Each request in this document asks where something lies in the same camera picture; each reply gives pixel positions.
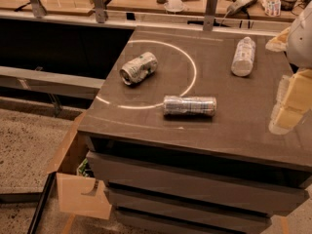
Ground metal bracket post left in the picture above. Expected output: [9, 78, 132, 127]
[29, 0, 47, 19]

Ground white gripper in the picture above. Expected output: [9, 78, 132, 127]
[265, 2, 312, 135]

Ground brown cardboard box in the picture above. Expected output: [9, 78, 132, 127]
[47, 113, 112, 219]

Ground tall silver energy drink can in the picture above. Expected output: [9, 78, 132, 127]
[163, 96, 217, 117]

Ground crushed green 7up can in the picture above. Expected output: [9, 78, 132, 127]
[120, 52, 158, 86]

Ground grey handheld tool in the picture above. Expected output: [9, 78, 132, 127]
[226, 0, 257, 16]

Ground colourful snack packet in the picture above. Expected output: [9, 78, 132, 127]
[261, 0, 281, 17]

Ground clear plastic water bottle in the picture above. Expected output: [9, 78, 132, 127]
[231, 37, 255, 77]

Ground metal bracket post middle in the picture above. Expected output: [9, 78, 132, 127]
[93, 0, 107, 23]

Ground black mesh cup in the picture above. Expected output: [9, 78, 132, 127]
[281, 0, 297, 11]

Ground metal bracket post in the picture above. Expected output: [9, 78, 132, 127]
[93, 0, 107, 23]
[29, 0, 47, 19]
[203, 0, 217, 31]

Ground grey drawer cabinet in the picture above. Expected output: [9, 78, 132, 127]
[78, 27, 312, 234]

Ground white round dish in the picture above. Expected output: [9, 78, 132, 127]
[164, 0, 184, 13]

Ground metal bracket post right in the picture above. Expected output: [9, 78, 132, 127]
[203, 0, 217, 31]

